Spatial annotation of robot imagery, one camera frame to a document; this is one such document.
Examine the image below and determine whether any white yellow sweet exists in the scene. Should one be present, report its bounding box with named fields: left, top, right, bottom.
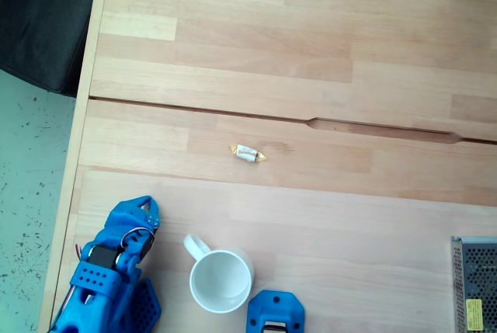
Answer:
left=228, top=142, right=269, bottom=164

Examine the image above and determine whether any white ceramic mug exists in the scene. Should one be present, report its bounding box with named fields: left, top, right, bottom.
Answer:
left=182, top=234, right=255, bottom=314

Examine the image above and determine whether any light wooden base board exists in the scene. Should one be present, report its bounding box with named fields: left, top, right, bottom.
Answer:
left=48, top=169, right=497, bottom=333

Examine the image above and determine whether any dark upholstered seat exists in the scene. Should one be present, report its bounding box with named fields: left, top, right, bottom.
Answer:
left=0, top=0, right=101, bottom=98

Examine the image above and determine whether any perforated metal power supply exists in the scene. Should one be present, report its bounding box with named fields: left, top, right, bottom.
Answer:
left=450, top=234, right=497, bottom=333

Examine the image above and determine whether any blue printed post base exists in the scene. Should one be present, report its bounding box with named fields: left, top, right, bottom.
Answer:
left=246, top=289, right=306, bottom=333

